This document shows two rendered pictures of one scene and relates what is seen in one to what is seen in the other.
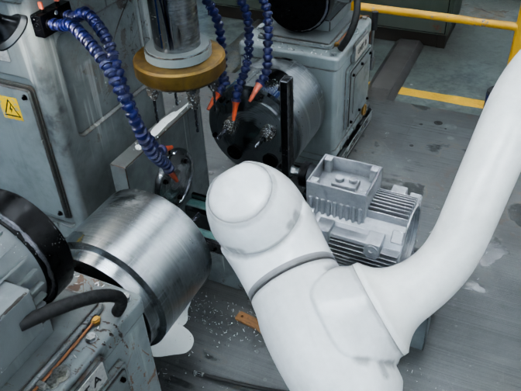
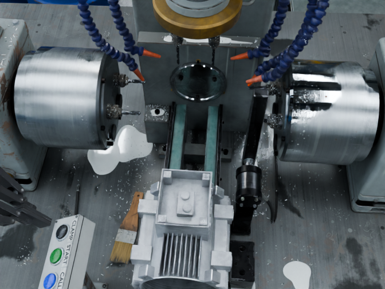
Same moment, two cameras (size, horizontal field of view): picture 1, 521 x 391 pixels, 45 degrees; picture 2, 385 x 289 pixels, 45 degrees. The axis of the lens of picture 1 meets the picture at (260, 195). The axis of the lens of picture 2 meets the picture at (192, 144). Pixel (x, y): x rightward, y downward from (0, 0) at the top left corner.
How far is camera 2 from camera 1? 0.99 m
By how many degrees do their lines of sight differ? 47
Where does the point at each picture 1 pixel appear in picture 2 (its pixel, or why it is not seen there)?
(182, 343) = (102, 167)
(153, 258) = (43, 102)
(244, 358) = (101, 212)
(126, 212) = (70, 64)
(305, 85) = (345, 121)
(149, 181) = (164, 66)
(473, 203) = not seen: outside the picture
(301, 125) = (297, 143)
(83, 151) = (150, 10)
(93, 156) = not seen: hidden behind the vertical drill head
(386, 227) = (156, 258)
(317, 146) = (358, 177)
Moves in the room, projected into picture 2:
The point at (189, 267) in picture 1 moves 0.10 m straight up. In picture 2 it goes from (69, 129) to (58, 101)
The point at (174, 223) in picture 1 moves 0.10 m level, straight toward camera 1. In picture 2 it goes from (81, 98) to (39, 117)
